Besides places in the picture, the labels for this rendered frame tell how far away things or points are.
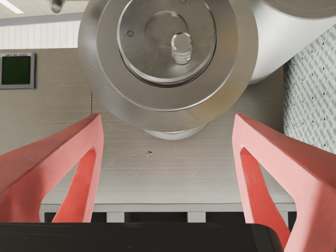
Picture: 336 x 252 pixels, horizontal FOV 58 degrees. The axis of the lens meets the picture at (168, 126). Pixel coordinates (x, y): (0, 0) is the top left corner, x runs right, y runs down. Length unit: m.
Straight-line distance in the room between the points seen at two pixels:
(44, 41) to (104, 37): 3.13
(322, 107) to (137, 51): 0.24
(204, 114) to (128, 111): 0.06
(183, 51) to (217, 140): 0.39
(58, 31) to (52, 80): 2.72
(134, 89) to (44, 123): 0.40
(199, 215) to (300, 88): 0.29
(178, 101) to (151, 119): 0.03
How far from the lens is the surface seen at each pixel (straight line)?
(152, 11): 0.24
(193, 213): 0.59
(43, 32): 3.41
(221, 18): 0.26
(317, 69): 0.41
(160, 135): 0.50
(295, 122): 0.47
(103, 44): 0.26
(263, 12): 0.29
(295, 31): 0.30
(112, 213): 0.60
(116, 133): 0.58
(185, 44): 0.20
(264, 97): 0.60
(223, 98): 0.25
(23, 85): 0.65
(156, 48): 0.24
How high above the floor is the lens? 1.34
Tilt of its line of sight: 4 degrees down
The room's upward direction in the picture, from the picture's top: 179 degrees clockwise
